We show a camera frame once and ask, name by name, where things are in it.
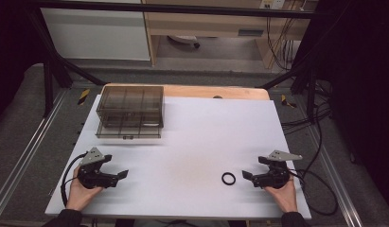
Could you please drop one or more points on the black metal stand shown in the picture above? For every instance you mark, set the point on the black metal stand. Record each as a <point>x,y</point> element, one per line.
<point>305,78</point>
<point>53,69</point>

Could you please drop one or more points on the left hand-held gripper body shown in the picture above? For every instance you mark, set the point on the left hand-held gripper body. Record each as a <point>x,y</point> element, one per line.
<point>93,177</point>

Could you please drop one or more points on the person's left hand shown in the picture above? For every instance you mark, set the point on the person's left hand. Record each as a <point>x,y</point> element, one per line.
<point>78,195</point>

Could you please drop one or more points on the white wall power outlet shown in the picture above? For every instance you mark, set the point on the white wall power outlet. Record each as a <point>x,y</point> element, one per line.
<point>272,3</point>

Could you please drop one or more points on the wooden desk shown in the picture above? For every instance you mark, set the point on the wooden desk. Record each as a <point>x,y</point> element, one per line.
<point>211,23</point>

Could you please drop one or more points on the transparent grey drawer box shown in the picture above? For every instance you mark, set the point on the transparent grey drawer box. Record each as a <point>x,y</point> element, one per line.
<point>130,104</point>

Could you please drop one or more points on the yellow black tape marker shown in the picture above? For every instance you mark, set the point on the yellow black tape marker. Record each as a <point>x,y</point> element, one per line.
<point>83,96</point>
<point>286,101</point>

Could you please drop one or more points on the wooden table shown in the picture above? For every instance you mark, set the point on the wooden table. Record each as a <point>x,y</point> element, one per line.
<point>195,91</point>

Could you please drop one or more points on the office chair base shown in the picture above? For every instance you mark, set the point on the office chair base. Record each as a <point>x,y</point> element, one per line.
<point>184,39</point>

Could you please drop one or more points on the aluminium rail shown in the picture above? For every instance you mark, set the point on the aluminium rail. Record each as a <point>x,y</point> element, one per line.
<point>28,145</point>
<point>337,176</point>

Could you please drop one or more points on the white cabinet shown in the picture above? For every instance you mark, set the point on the white cabinet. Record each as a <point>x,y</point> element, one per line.
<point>97,34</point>

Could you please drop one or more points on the person's right hand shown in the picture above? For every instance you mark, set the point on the person's right hand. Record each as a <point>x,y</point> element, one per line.
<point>286,197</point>

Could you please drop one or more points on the black metal frame bar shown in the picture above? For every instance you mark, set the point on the black metal frame bar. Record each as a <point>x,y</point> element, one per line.
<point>182,9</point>

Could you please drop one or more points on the black curtain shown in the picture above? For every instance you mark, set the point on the black curtain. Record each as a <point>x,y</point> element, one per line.
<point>362,78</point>
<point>12,47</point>

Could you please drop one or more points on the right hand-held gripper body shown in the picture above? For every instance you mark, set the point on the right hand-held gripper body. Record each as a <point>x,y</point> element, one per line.
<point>275,178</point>

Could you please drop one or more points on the white table board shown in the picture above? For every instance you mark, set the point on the white table board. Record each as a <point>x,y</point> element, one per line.
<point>195,142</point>

